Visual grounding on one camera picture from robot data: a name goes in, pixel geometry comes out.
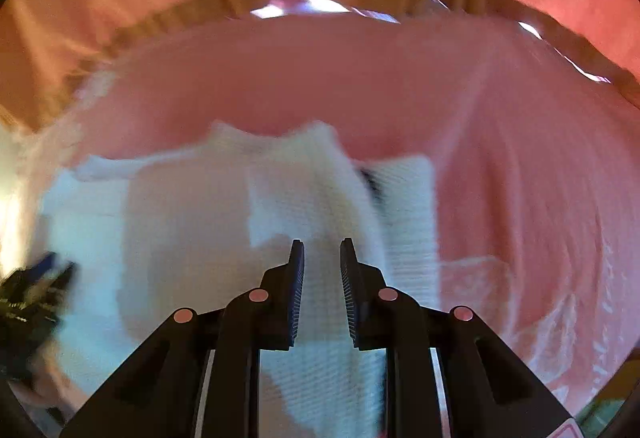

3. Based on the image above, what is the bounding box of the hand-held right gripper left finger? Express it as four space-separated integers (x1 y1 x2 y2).
60 239 306 438

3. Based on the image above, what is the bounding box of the white red black knit sweater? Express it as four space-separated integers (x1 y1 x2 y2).
40 120 442 438

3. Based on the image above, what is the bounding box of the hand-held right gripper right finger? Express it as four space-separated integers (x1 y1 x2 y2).
340 237 576 438

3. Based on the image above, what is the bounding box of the pink bed blanket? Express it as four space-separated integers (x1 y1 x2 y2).
0 11 640 438

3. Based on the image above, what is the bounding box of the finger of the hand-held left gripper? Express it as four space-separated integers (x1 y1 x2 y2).
25 251 77 291

